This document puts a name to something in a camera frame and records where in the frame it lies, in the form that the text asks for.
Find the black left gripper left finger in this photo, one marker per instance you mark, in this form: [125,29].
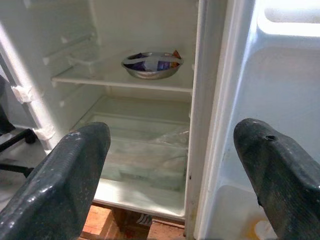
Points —
[50,190]

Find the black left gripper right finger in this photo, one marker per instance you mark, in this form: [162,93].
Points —
[287,180]

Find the wooden fridge stand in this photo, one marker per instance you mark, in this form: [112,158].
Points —
[120,225]

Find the white fridge door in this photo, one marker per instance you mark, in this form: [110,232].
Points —
[275,87]

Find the glass fridge shelf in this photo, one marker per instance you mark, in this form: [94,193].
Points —
[105,77]

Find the white fridge cabinet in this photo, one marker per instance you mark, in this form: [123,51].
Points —
[150,25]

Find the white tape patch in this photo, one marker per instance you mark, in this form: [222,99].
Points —
[22,93]

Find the clear crisper drawer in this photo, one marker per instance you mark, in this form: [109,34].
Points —
[150,160]

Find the clear plastic bag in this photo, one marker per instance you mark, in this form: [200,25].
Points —
[172,137]

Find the steel bowl with packets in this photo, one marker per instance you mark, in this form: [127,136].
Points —
[151,66]

